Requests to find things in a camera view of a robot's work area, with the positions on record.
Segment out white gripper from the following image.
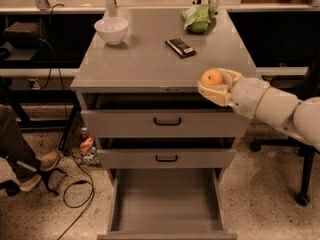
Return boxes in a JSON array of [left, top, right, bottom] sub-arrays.
[[198, 68, 270, 119]]

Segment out orange fruit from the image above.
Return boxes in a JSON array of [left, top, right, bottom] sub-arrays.
[[201, 69, 223, 85]]

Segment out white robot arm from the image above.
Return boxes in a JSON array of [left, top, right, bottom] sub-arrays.
[[198, 68, 320, 151]]

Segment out grey drawer cabinet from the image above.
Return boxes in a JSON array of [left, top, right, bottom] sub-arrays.
[[70, 6, 267, 240]]

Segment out top grey drawer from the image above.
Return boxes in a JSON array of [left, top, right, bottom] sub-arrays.
[[82, 93, 250, 138]]

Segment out grey drawer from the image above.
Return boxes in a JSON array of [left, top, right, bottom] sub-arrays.
[[98, 137, 235, 169], [82, 93, 250, 138], [97, 168, 237, 240]]

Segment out middle grey drawer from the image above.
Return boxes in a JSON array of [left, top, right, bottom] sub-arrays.
[[98, 137, 235, 169]]

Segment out bottom grey drawer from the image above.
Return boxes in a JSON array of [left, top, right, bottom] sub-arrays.
[[97, 168, 237, 240]]

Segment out black snack bar packet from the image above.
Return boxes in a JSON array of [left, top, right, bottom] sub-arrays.
[[165, 38, 197, 59]]

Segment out green chip bag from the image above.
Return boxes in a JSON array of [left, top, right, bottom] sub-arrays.
[[182, 5, 218, 33]]

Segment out black office chair base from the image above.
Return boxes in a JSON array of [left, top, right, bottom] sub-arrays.
[[249, 138, 319, 206]]

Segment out white bowl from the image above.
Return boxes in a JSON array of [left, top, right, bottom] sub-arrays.
[[94, 17, 129, 45]]

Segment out orange bottle in basket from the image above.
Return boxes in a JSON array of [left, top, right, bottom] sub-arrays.
[[80, 127, 94, 152]]

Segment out tan shoe upper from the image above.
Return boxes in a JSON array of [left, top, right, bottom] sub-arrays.
[[39, 151, 59, 171]]

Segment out tan shoe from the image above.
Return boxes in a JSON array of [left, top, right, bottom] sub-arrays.
[[19, 174, 42, 192], [39, 151, 59, 171]]

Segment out dark box on shelf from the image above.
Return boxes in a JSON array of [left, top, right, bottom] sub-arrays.
[[4, 22, 40, 49]]

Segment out tan shoe lower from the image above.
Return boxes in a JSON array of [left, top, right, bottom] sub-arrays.
[[19, 174, 42, 192]]

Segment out person leg dark trousers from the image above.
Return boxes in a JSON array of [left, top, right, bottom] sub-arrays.
[[0, 105, 40, 182]]

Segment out black stool base left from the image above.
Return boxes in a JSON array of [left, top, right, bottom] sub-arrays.
[[0, 167, 64, 196]]

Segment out black top drawer handle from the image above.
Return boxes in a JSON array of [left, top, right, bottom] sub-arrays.
[[153, 117, 182, 127]]

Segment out black drawer handle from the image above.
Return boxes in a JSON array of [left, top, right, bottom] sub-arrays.
[[155, 155, 178, 163], [153, 117, 182, 127]]

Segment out black middle drawer handle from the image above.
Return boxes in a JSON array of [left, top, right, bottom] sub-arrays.
[[155, 155, 178, 163]]

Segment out black floor cable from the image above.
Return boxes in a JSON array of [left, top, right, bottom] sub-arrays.
[[39, 3, 96, 240]]

